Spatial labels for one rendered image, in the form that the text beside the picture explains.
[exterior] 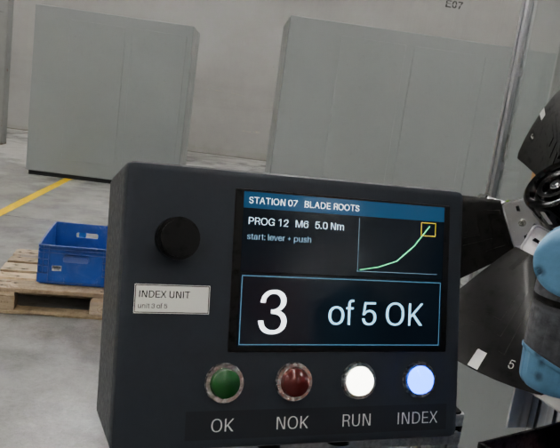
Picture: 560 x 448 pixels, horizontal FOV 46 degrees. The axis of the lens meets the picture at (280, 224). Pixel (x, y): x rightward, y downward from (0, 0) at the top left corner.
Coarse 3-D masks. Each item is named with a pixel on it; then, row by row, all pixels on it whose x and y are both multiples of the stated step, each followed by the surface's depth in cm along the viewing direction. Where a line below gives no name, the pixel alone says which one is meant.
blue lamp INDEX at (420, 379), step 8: (408, 368) 49; (416, 368) 49; (424, 368) 49; (408, 376) 49; (416, 376) 49; (424, 376) 49; (432, 376) 49; (408, 384) 49; (416, 384) 49; (424, 384) 49; (432, 384) 49; (408, 392) 49; (416, 392) 49; (424, 392) 49
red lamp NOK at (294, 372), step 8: (288, 368) 46; (296, 368) 46; (304, 368) 46; (280, 376) 46; (288, 376) 45; (296, 376) 46; (304, 376) 46; (280, 384) 46; (288, 384) 45; (296, 384) 45; (304, 384) 46; (280, 392) 46; (288, 392) 45; (296, 392) 45; (304, 392) 46; (288, 400) 46; (296, 400) 46
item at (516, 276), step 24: (504, 264) 113; (528, 264) 112; (480, 288) 111; (504, 288) 110; (528, 288) 110; (480, 312) 109; (504, 312) 108; (528, 312) 108; (480, 336) 107; (504, 336) 106; (504, 360) 104
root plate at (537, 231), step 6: (534, 228) 115; (540, 228) 115; (546, 228) 115; (528, 234) 115; (534, 234) 115; (540, 234) 115; (546, 234) 115; (528, 240) 115; (540, 240) 114; (522, 246) 114; (528, 246) 114; (534, 246) 114; (528, 252) 114
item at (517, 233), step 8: (520, 200) 124; (504, 208) 126; (512, 208) 125; (520, 208) 124; (512, 216) 125; (520, 216) 124; (528, 216) 123; (512, 224) 125; (528, 224) 123; (512, 232) 125; (520, 232) 124; (528, 232) 123; (512, 240) 125; (520, 240) 124
